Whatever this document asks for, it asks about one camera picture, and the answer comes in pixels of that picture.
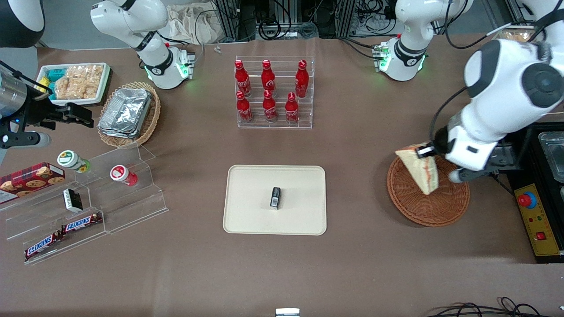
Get bagged bread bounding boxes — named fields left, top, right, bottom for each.
left=496, top=27, right=536, bottom=43

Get red lid cup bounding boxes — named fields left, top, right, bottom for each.
left=110, top=165, right=138, bottom=186

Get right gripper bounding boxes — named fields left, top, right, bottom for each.
left=20, top=100, right=94, bottom=130

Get white snack container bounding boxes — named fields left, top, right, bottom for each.
left=36, top=63, right=111, bottom=106

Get yellow control panel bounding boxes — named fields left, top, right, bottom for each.
left=515, top=184, right=562, bottom=257

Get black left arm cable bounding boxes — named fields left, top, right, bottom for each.
left=430, top=86, right=468, bottom=142

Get black machine power cable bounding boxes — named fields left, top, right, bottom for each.
left=491, top=174, right=515, bottom=196

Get triangle sandwich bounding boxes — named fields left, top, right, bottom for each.
left=395, top=144, right=439, bottom=195

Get grey metal bracket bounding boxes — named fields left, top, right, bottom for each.
left=491, top=147, right=518, bottom=170

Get clear acrylic bottle rack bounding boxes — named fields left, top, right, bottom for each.
left=235, top=56, right=315, bottom=129

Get stacked aluminium foil trays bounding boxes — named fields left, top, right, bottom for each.
left=98, top=87, right=152, bottom=139

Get beige cloth bag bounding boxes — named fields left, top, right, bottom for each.
left=167, top=4, right=225, bottom=44

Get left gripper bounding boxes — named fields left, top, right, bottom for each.
left=416, top=125, right=451, bottom=159

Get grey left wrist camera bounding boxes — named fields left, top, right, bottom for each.
left=449, top=169, right=490, bottom=184

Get beige rectangular tray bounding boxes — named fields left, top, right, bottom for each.
left=223, top=165, right=327, bottom=236

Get red cookie box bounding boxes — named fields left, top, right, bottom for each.
left=0, top=162, right=66, bottom=204

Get small black white box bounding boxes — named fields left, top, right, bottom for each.
left=63, top=188, right=83, bottom=211

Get clear acrylic tiered stand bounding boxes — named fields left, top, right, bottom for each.
left=0, top=143, right=169, bottom=265

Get green lid cup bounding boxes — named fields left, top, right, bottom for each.
left=57, top=150, right=91, bottom=173

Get oval tan wicker basket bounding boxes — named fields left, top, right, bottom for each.
left=97, top=81, right=161, bottom=149

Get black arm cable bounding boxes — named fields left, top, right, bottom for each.
left=430, top=86, right=468, bottom=142
left=0, top=61, right=45, bottom=96

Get metal pan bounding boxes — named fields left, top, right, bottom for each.
left=538, top=131, right=564, bottom=183

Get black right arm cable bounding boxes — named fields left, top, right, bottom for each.
left=0, top=61, right=45, bottom=96

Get red cola bottle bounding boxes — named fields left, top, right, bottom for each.
left=236, top=91, right=254, bottom=124
left=235, top=59, right=252, bottom=97
left=263, top=90, right=278, bottom=122
left=285, top=92, right=300, bottom=124
left=295, top=60, right=309, bottom=98
left=261, top=59, right=276, bottom=95

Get rice cracker bag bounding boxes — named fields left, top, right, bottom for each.
left=55, top=65, right=104, bottom=100

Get Snickers bar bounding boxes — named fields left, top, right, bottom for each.
left=61, top=213, right=103, bottom=234
left=24, top=232, right=63, bottom=260

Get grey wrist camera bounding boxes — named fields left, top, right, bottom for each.
left=449, top=169, right=490, bottom=184
left=0, top=132, right=52, bottom=149

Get aluminium frame rack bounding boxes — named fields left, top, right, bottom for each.
left=211, top=0, right=397, bottom=41

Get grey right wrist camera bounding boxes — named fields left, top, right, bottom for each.
left=0, top=132, right=52, bottom=149

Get black machine housing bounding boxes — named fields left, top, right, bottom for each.
left=505, top=122, right=564, bottom=265

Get round brown wicker basket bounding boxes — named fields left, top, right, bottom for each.
left=387, top=154, right=470, bottom=227

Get black floor cables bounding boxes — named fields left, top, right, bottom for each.
left=425, top=296, right=564, bottom=317

